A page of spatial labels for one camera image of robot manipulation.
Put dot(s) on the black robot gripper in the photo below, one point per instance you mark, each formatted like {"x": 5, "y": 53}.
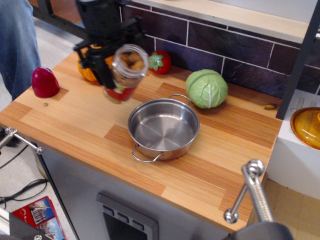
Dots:
{"x": 106, "y": 32}

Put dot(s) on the red toy tomato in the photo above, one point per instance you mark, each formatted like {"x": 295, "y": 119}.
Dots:
{"x": 160, "y": 62}

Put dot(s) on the green toy cabbage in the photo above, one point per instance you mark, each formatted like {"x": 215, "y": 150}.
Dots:
{"x": 206, "y": 88}

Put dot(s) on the clear jar of almonds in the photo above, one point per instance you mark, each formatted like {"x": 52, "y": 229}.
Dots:
{"x": 129, "y": 65}

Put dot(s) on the person leg in jeans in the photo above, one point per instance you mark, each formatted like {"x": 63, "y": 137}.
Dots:
{"x": 19, "y": 55}

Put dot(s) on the red postcard booklet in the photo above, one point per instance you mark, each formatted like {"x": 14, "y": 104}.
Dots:
{"x": 41, "y": 215}

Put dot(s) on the loose almond on counter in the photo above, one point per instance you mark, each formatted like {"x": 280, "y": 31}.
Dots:
{"x": 270, "y": 106}

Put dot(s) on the orange toy pumpkin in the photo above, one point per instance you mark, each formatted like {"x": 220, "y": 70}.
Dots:
{"x": 86, "y": 72}

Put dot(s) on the magenta toy vegetable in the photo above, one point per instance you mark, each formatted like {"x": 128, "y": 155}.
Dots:
{"x": 44, "y": 83}

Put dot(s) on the amber glass lid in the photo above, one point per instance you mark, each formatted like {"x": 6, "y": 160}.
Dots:
{"x": 305, "y": 124}

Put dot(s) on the grey toy oven panel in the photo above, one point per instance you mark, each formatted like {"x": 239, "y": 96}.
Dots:
{"x": 122, "y": 222}

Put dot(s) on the right metal clamp screw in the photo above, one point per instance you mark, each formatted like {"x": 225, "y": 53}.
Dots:
{"x": 252, "y": 171}

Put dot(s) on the wooden upper shelf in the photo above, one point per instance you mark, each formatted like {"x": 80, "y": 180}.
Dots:
{"x": 237, "y": 17}

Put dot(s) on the stainless steel pot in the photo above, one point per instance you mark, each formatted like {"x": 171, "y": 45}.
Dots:
{"x": 163, "y": 128}

